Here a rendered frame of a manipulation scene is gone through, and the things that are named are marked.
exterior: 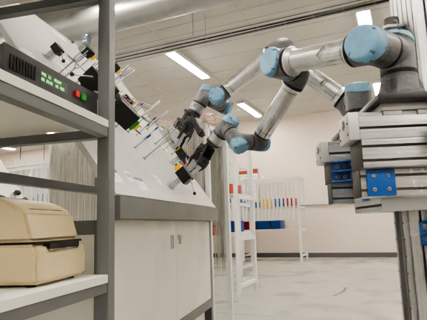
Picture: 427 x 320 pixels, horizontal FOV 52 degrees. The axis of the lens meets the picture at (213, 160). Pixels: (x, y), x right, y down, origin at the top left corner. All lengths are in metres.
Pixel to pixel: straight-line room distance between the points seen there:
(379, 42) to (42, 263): 1.11
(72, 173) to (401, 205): 2.49
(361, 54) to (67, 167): 2.54
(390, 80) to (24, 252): 1.19
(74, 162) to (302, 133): 7.63
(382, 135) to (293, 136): 9.02
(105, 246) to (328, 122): 9.40
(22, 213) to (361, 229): 9.33
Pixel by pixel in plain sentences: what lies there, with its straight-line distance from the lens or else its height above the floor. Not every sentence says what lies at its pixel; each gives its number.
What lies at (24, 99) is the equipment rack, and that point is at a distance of 0.91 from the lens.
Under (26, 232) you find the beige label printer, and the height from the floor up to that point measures 0.77.
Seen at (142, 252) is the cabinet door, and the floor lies 0.69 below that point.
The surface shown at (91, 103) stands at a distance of 1.17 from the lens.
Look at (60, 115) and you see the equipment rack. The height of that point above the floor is 1.02.
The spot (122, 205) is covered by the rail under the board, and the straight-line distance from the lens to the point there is 1.25.
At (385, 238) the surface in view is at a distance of 10.02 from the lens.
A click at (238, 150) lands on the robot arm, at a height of 1.09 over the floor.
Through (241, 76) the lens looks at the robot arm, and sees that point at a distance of 2.06.
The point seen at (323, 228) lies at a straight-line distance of 10.15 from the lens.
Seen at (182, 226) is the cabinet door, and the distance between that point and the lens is 1.89.
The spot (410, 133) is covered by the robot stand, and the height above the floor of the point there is 1.04.
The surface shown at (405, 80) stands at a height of 1.21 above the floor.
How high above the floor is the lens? 0.77
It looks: 9 degrees up
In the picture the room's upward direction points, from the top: 2 degrees counter-clockwise
